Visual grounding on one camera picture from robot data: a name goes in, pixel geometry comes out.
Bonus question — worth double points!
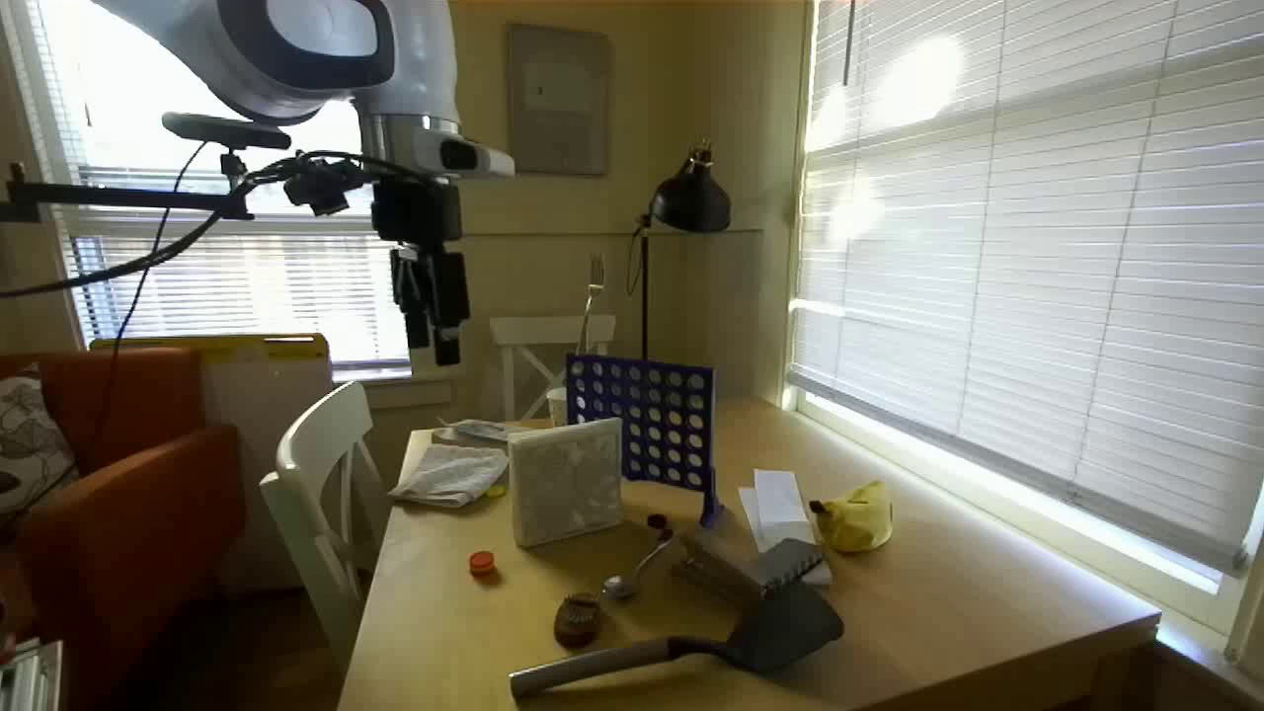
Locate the large white window blinds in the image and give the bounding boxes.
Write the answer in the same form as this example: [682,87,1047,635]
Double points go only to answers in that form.
[786,0,1264,577]

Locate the small grey crumpled cloth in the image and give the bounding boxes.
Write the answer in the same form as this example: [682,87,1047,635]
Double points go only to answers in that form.
[431,416,515,449]

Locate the white board with yellow edge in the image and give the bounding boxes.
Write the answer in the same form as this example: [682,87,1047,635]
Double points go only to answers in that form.
[92,332,339,597]

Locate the blue connect four grid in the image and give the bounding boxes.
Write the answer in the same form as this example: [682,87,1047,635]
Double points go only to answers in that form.
[564,353,728,529]

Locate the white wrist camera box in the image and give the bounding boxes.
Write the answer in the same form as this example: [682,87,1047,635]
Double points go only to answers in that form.
[431,129,523,182]

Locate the orange armchair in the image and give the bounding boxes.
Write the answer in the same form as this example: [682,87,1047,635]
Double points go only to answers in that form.
[0,342,248,711]

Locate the white wooden chair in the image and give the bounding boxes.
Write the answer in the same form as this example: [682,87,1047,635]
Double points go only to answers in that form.
[256,378,393,665]

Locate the dark book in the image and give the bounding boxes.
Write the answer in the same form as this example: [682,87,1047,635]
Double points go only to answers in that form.
[670,524,828,614]

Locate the grey folded cloth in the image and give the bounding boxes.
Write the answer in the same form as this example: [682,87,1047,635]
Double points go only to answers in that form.
[387,439,515,518]

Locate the grey patterned pillow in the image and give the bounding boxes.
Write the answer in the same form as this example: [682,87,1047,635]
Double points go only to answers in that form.
[0,371,81,522]

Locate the small brown bowl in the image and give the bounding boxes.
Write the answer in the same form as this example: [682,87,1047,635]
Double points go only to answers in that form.
[548,589,610,654]

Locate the small white carton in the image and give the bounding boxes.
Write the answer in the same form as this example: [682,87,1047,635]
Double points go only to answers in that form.
[734,465,839,589]

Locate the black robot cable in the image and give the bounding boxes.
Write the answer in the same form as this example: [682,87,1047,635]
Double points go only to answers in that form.
[0,145,398,303]

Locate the stack of white papers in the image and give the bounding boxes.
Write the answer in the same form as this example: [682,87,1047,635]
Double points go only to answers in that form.
[0,635,67,711]

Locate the black bar camera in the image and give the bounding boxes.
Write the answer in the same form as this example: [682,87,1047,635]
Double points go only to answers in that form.
[158,109,297,154]

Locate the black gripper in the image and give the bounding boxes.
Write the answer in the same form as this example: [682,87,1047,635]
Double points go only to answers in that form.
[372,173,476,371]

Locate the framed wall picture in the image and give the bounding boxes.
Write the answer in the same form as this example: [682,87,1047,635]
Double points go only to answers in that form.
[502,20,615,182]

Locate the flat grey white box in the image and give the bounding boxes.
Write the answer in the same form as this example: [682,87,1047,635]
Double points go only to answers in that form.
[505,416,627,553]

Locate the white cross-braced chair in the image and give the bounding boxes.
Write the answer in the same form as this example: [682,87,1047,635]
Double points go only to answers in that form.
[486,311,622,428]

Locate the thin black camera cable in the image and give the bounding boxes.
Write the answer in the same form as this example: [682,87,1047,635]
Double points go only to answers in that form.
[110,137,214,346]

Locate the metal spoon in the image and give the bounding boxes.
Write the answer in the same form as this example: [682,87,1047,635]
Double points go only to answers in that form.
[599,529,680,607]

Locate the small white window blinds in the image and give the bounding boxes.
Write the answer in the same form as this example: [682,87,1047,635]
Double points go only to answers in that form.
[70,165,414,371]

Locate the black desk lamp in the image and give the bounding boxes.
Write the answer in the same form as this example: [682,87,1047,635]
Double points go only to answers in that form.
[638,145,734,369]

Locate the black spatula with grey handle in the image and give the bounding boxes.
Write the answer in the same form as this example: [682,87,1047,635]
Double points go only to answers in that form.
[505,582,851,703]

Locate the yellow crumpled object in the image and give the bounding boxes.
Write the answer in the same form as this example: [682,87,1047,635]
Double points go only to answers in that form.
[807,477,901,557]

